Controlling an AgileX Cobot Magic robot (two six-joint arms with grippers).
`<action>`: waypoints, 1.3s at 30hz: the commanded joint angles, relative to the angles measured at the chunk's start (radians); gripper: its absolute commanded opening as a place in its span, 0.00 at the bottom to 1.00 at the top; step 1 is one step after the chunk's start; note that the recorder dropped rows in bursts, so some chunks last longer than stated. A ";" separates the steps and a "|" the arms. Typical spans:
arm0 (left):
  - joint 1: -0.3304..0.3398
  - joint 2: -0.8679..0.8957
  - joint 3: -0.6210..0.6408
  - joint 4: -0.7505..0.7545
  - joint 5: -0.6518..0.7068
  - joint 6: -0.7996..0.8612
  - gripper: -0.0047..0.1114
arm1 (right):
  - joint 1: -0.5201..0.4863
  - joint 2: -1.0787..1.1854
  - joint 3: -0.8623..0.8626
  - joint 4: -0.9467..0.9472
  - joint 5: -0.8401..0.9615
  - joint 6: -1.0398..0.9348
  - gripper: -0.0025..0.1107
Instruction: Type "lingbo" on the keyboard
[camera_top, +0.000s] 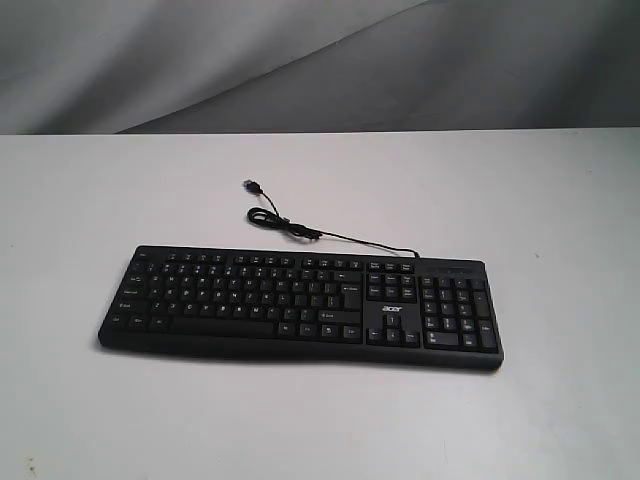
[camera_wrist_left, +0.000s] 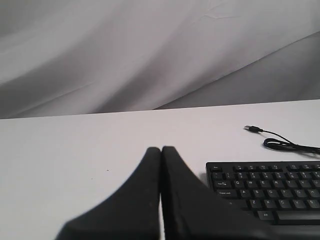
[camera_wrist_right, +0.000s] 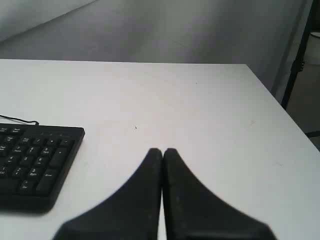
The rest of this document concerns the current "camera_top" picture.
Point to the black acer keyboard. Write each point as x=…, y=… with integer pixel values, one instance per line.
x=275, y=305

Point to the grey backdrop cloth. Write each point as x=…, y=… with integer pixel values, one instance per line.
x=88, y=67

